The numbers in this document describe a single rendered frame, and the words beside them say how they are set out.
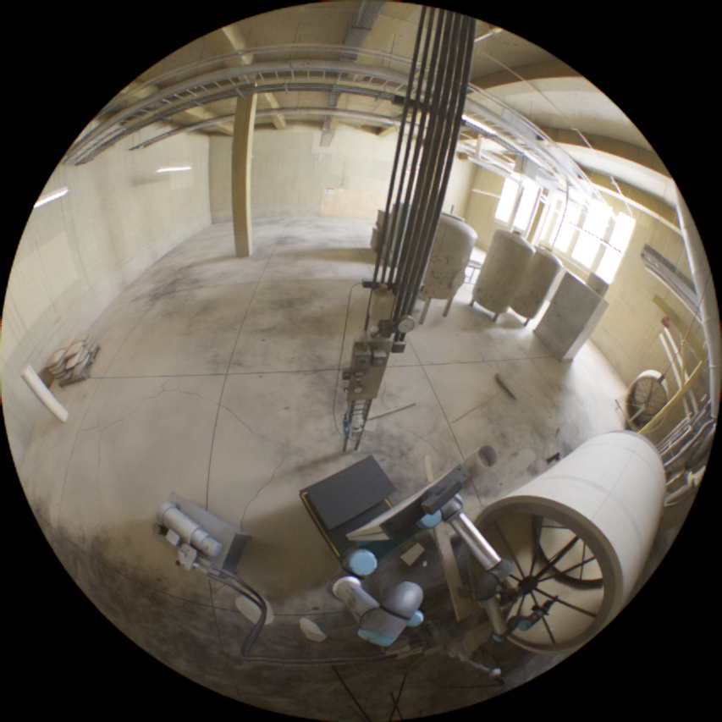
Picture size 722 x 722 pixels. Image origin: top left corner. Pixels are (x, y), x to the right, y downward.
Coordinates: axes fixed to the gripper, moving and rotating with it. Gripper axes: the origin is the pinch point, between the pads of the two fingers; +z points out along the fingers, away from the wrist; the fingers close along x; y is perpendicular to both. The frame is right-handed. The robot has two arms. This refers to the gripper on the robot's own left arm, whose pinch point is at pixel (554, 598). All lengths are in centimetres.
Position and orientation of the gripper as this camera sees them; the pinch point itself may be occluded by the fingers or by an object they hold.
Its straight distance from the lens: 212.1
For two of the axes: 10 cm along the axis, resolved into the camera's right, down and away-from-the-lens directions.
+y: 2.1, -2.4, -9.5
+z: 9.7, -0.4, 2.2
